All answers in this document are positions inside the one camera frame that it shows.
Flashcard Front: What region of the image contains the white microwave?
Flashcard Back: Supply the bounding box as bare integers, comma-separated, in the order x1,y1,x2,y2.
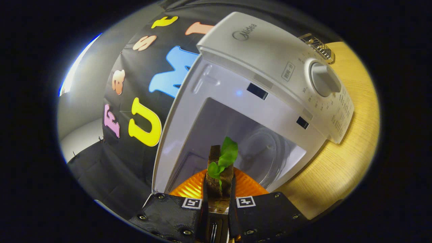
152,12,355,196

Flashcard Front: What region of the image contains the wire mesh holder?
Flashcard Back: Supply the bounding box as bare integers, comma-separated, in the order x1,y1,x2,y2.
299,33,335,64

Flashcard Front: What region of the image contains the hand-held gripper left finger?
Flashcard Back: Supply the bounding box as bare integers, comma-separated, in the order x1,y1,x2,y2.
128,169,209,243

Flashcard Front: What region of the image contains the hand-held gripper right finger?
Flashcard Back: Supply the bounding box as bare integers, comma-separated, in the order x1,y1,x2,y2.
228,168,309,243

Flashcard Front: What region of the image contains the brown bread lettuce sandwich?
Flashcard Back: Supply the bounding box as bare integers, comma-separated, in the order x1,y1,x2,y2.
205,136,239,214

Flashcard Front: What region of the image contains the glass microwave turntable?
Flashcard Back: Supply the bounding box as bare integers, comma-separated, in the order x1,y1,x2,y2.
233,130,287,189

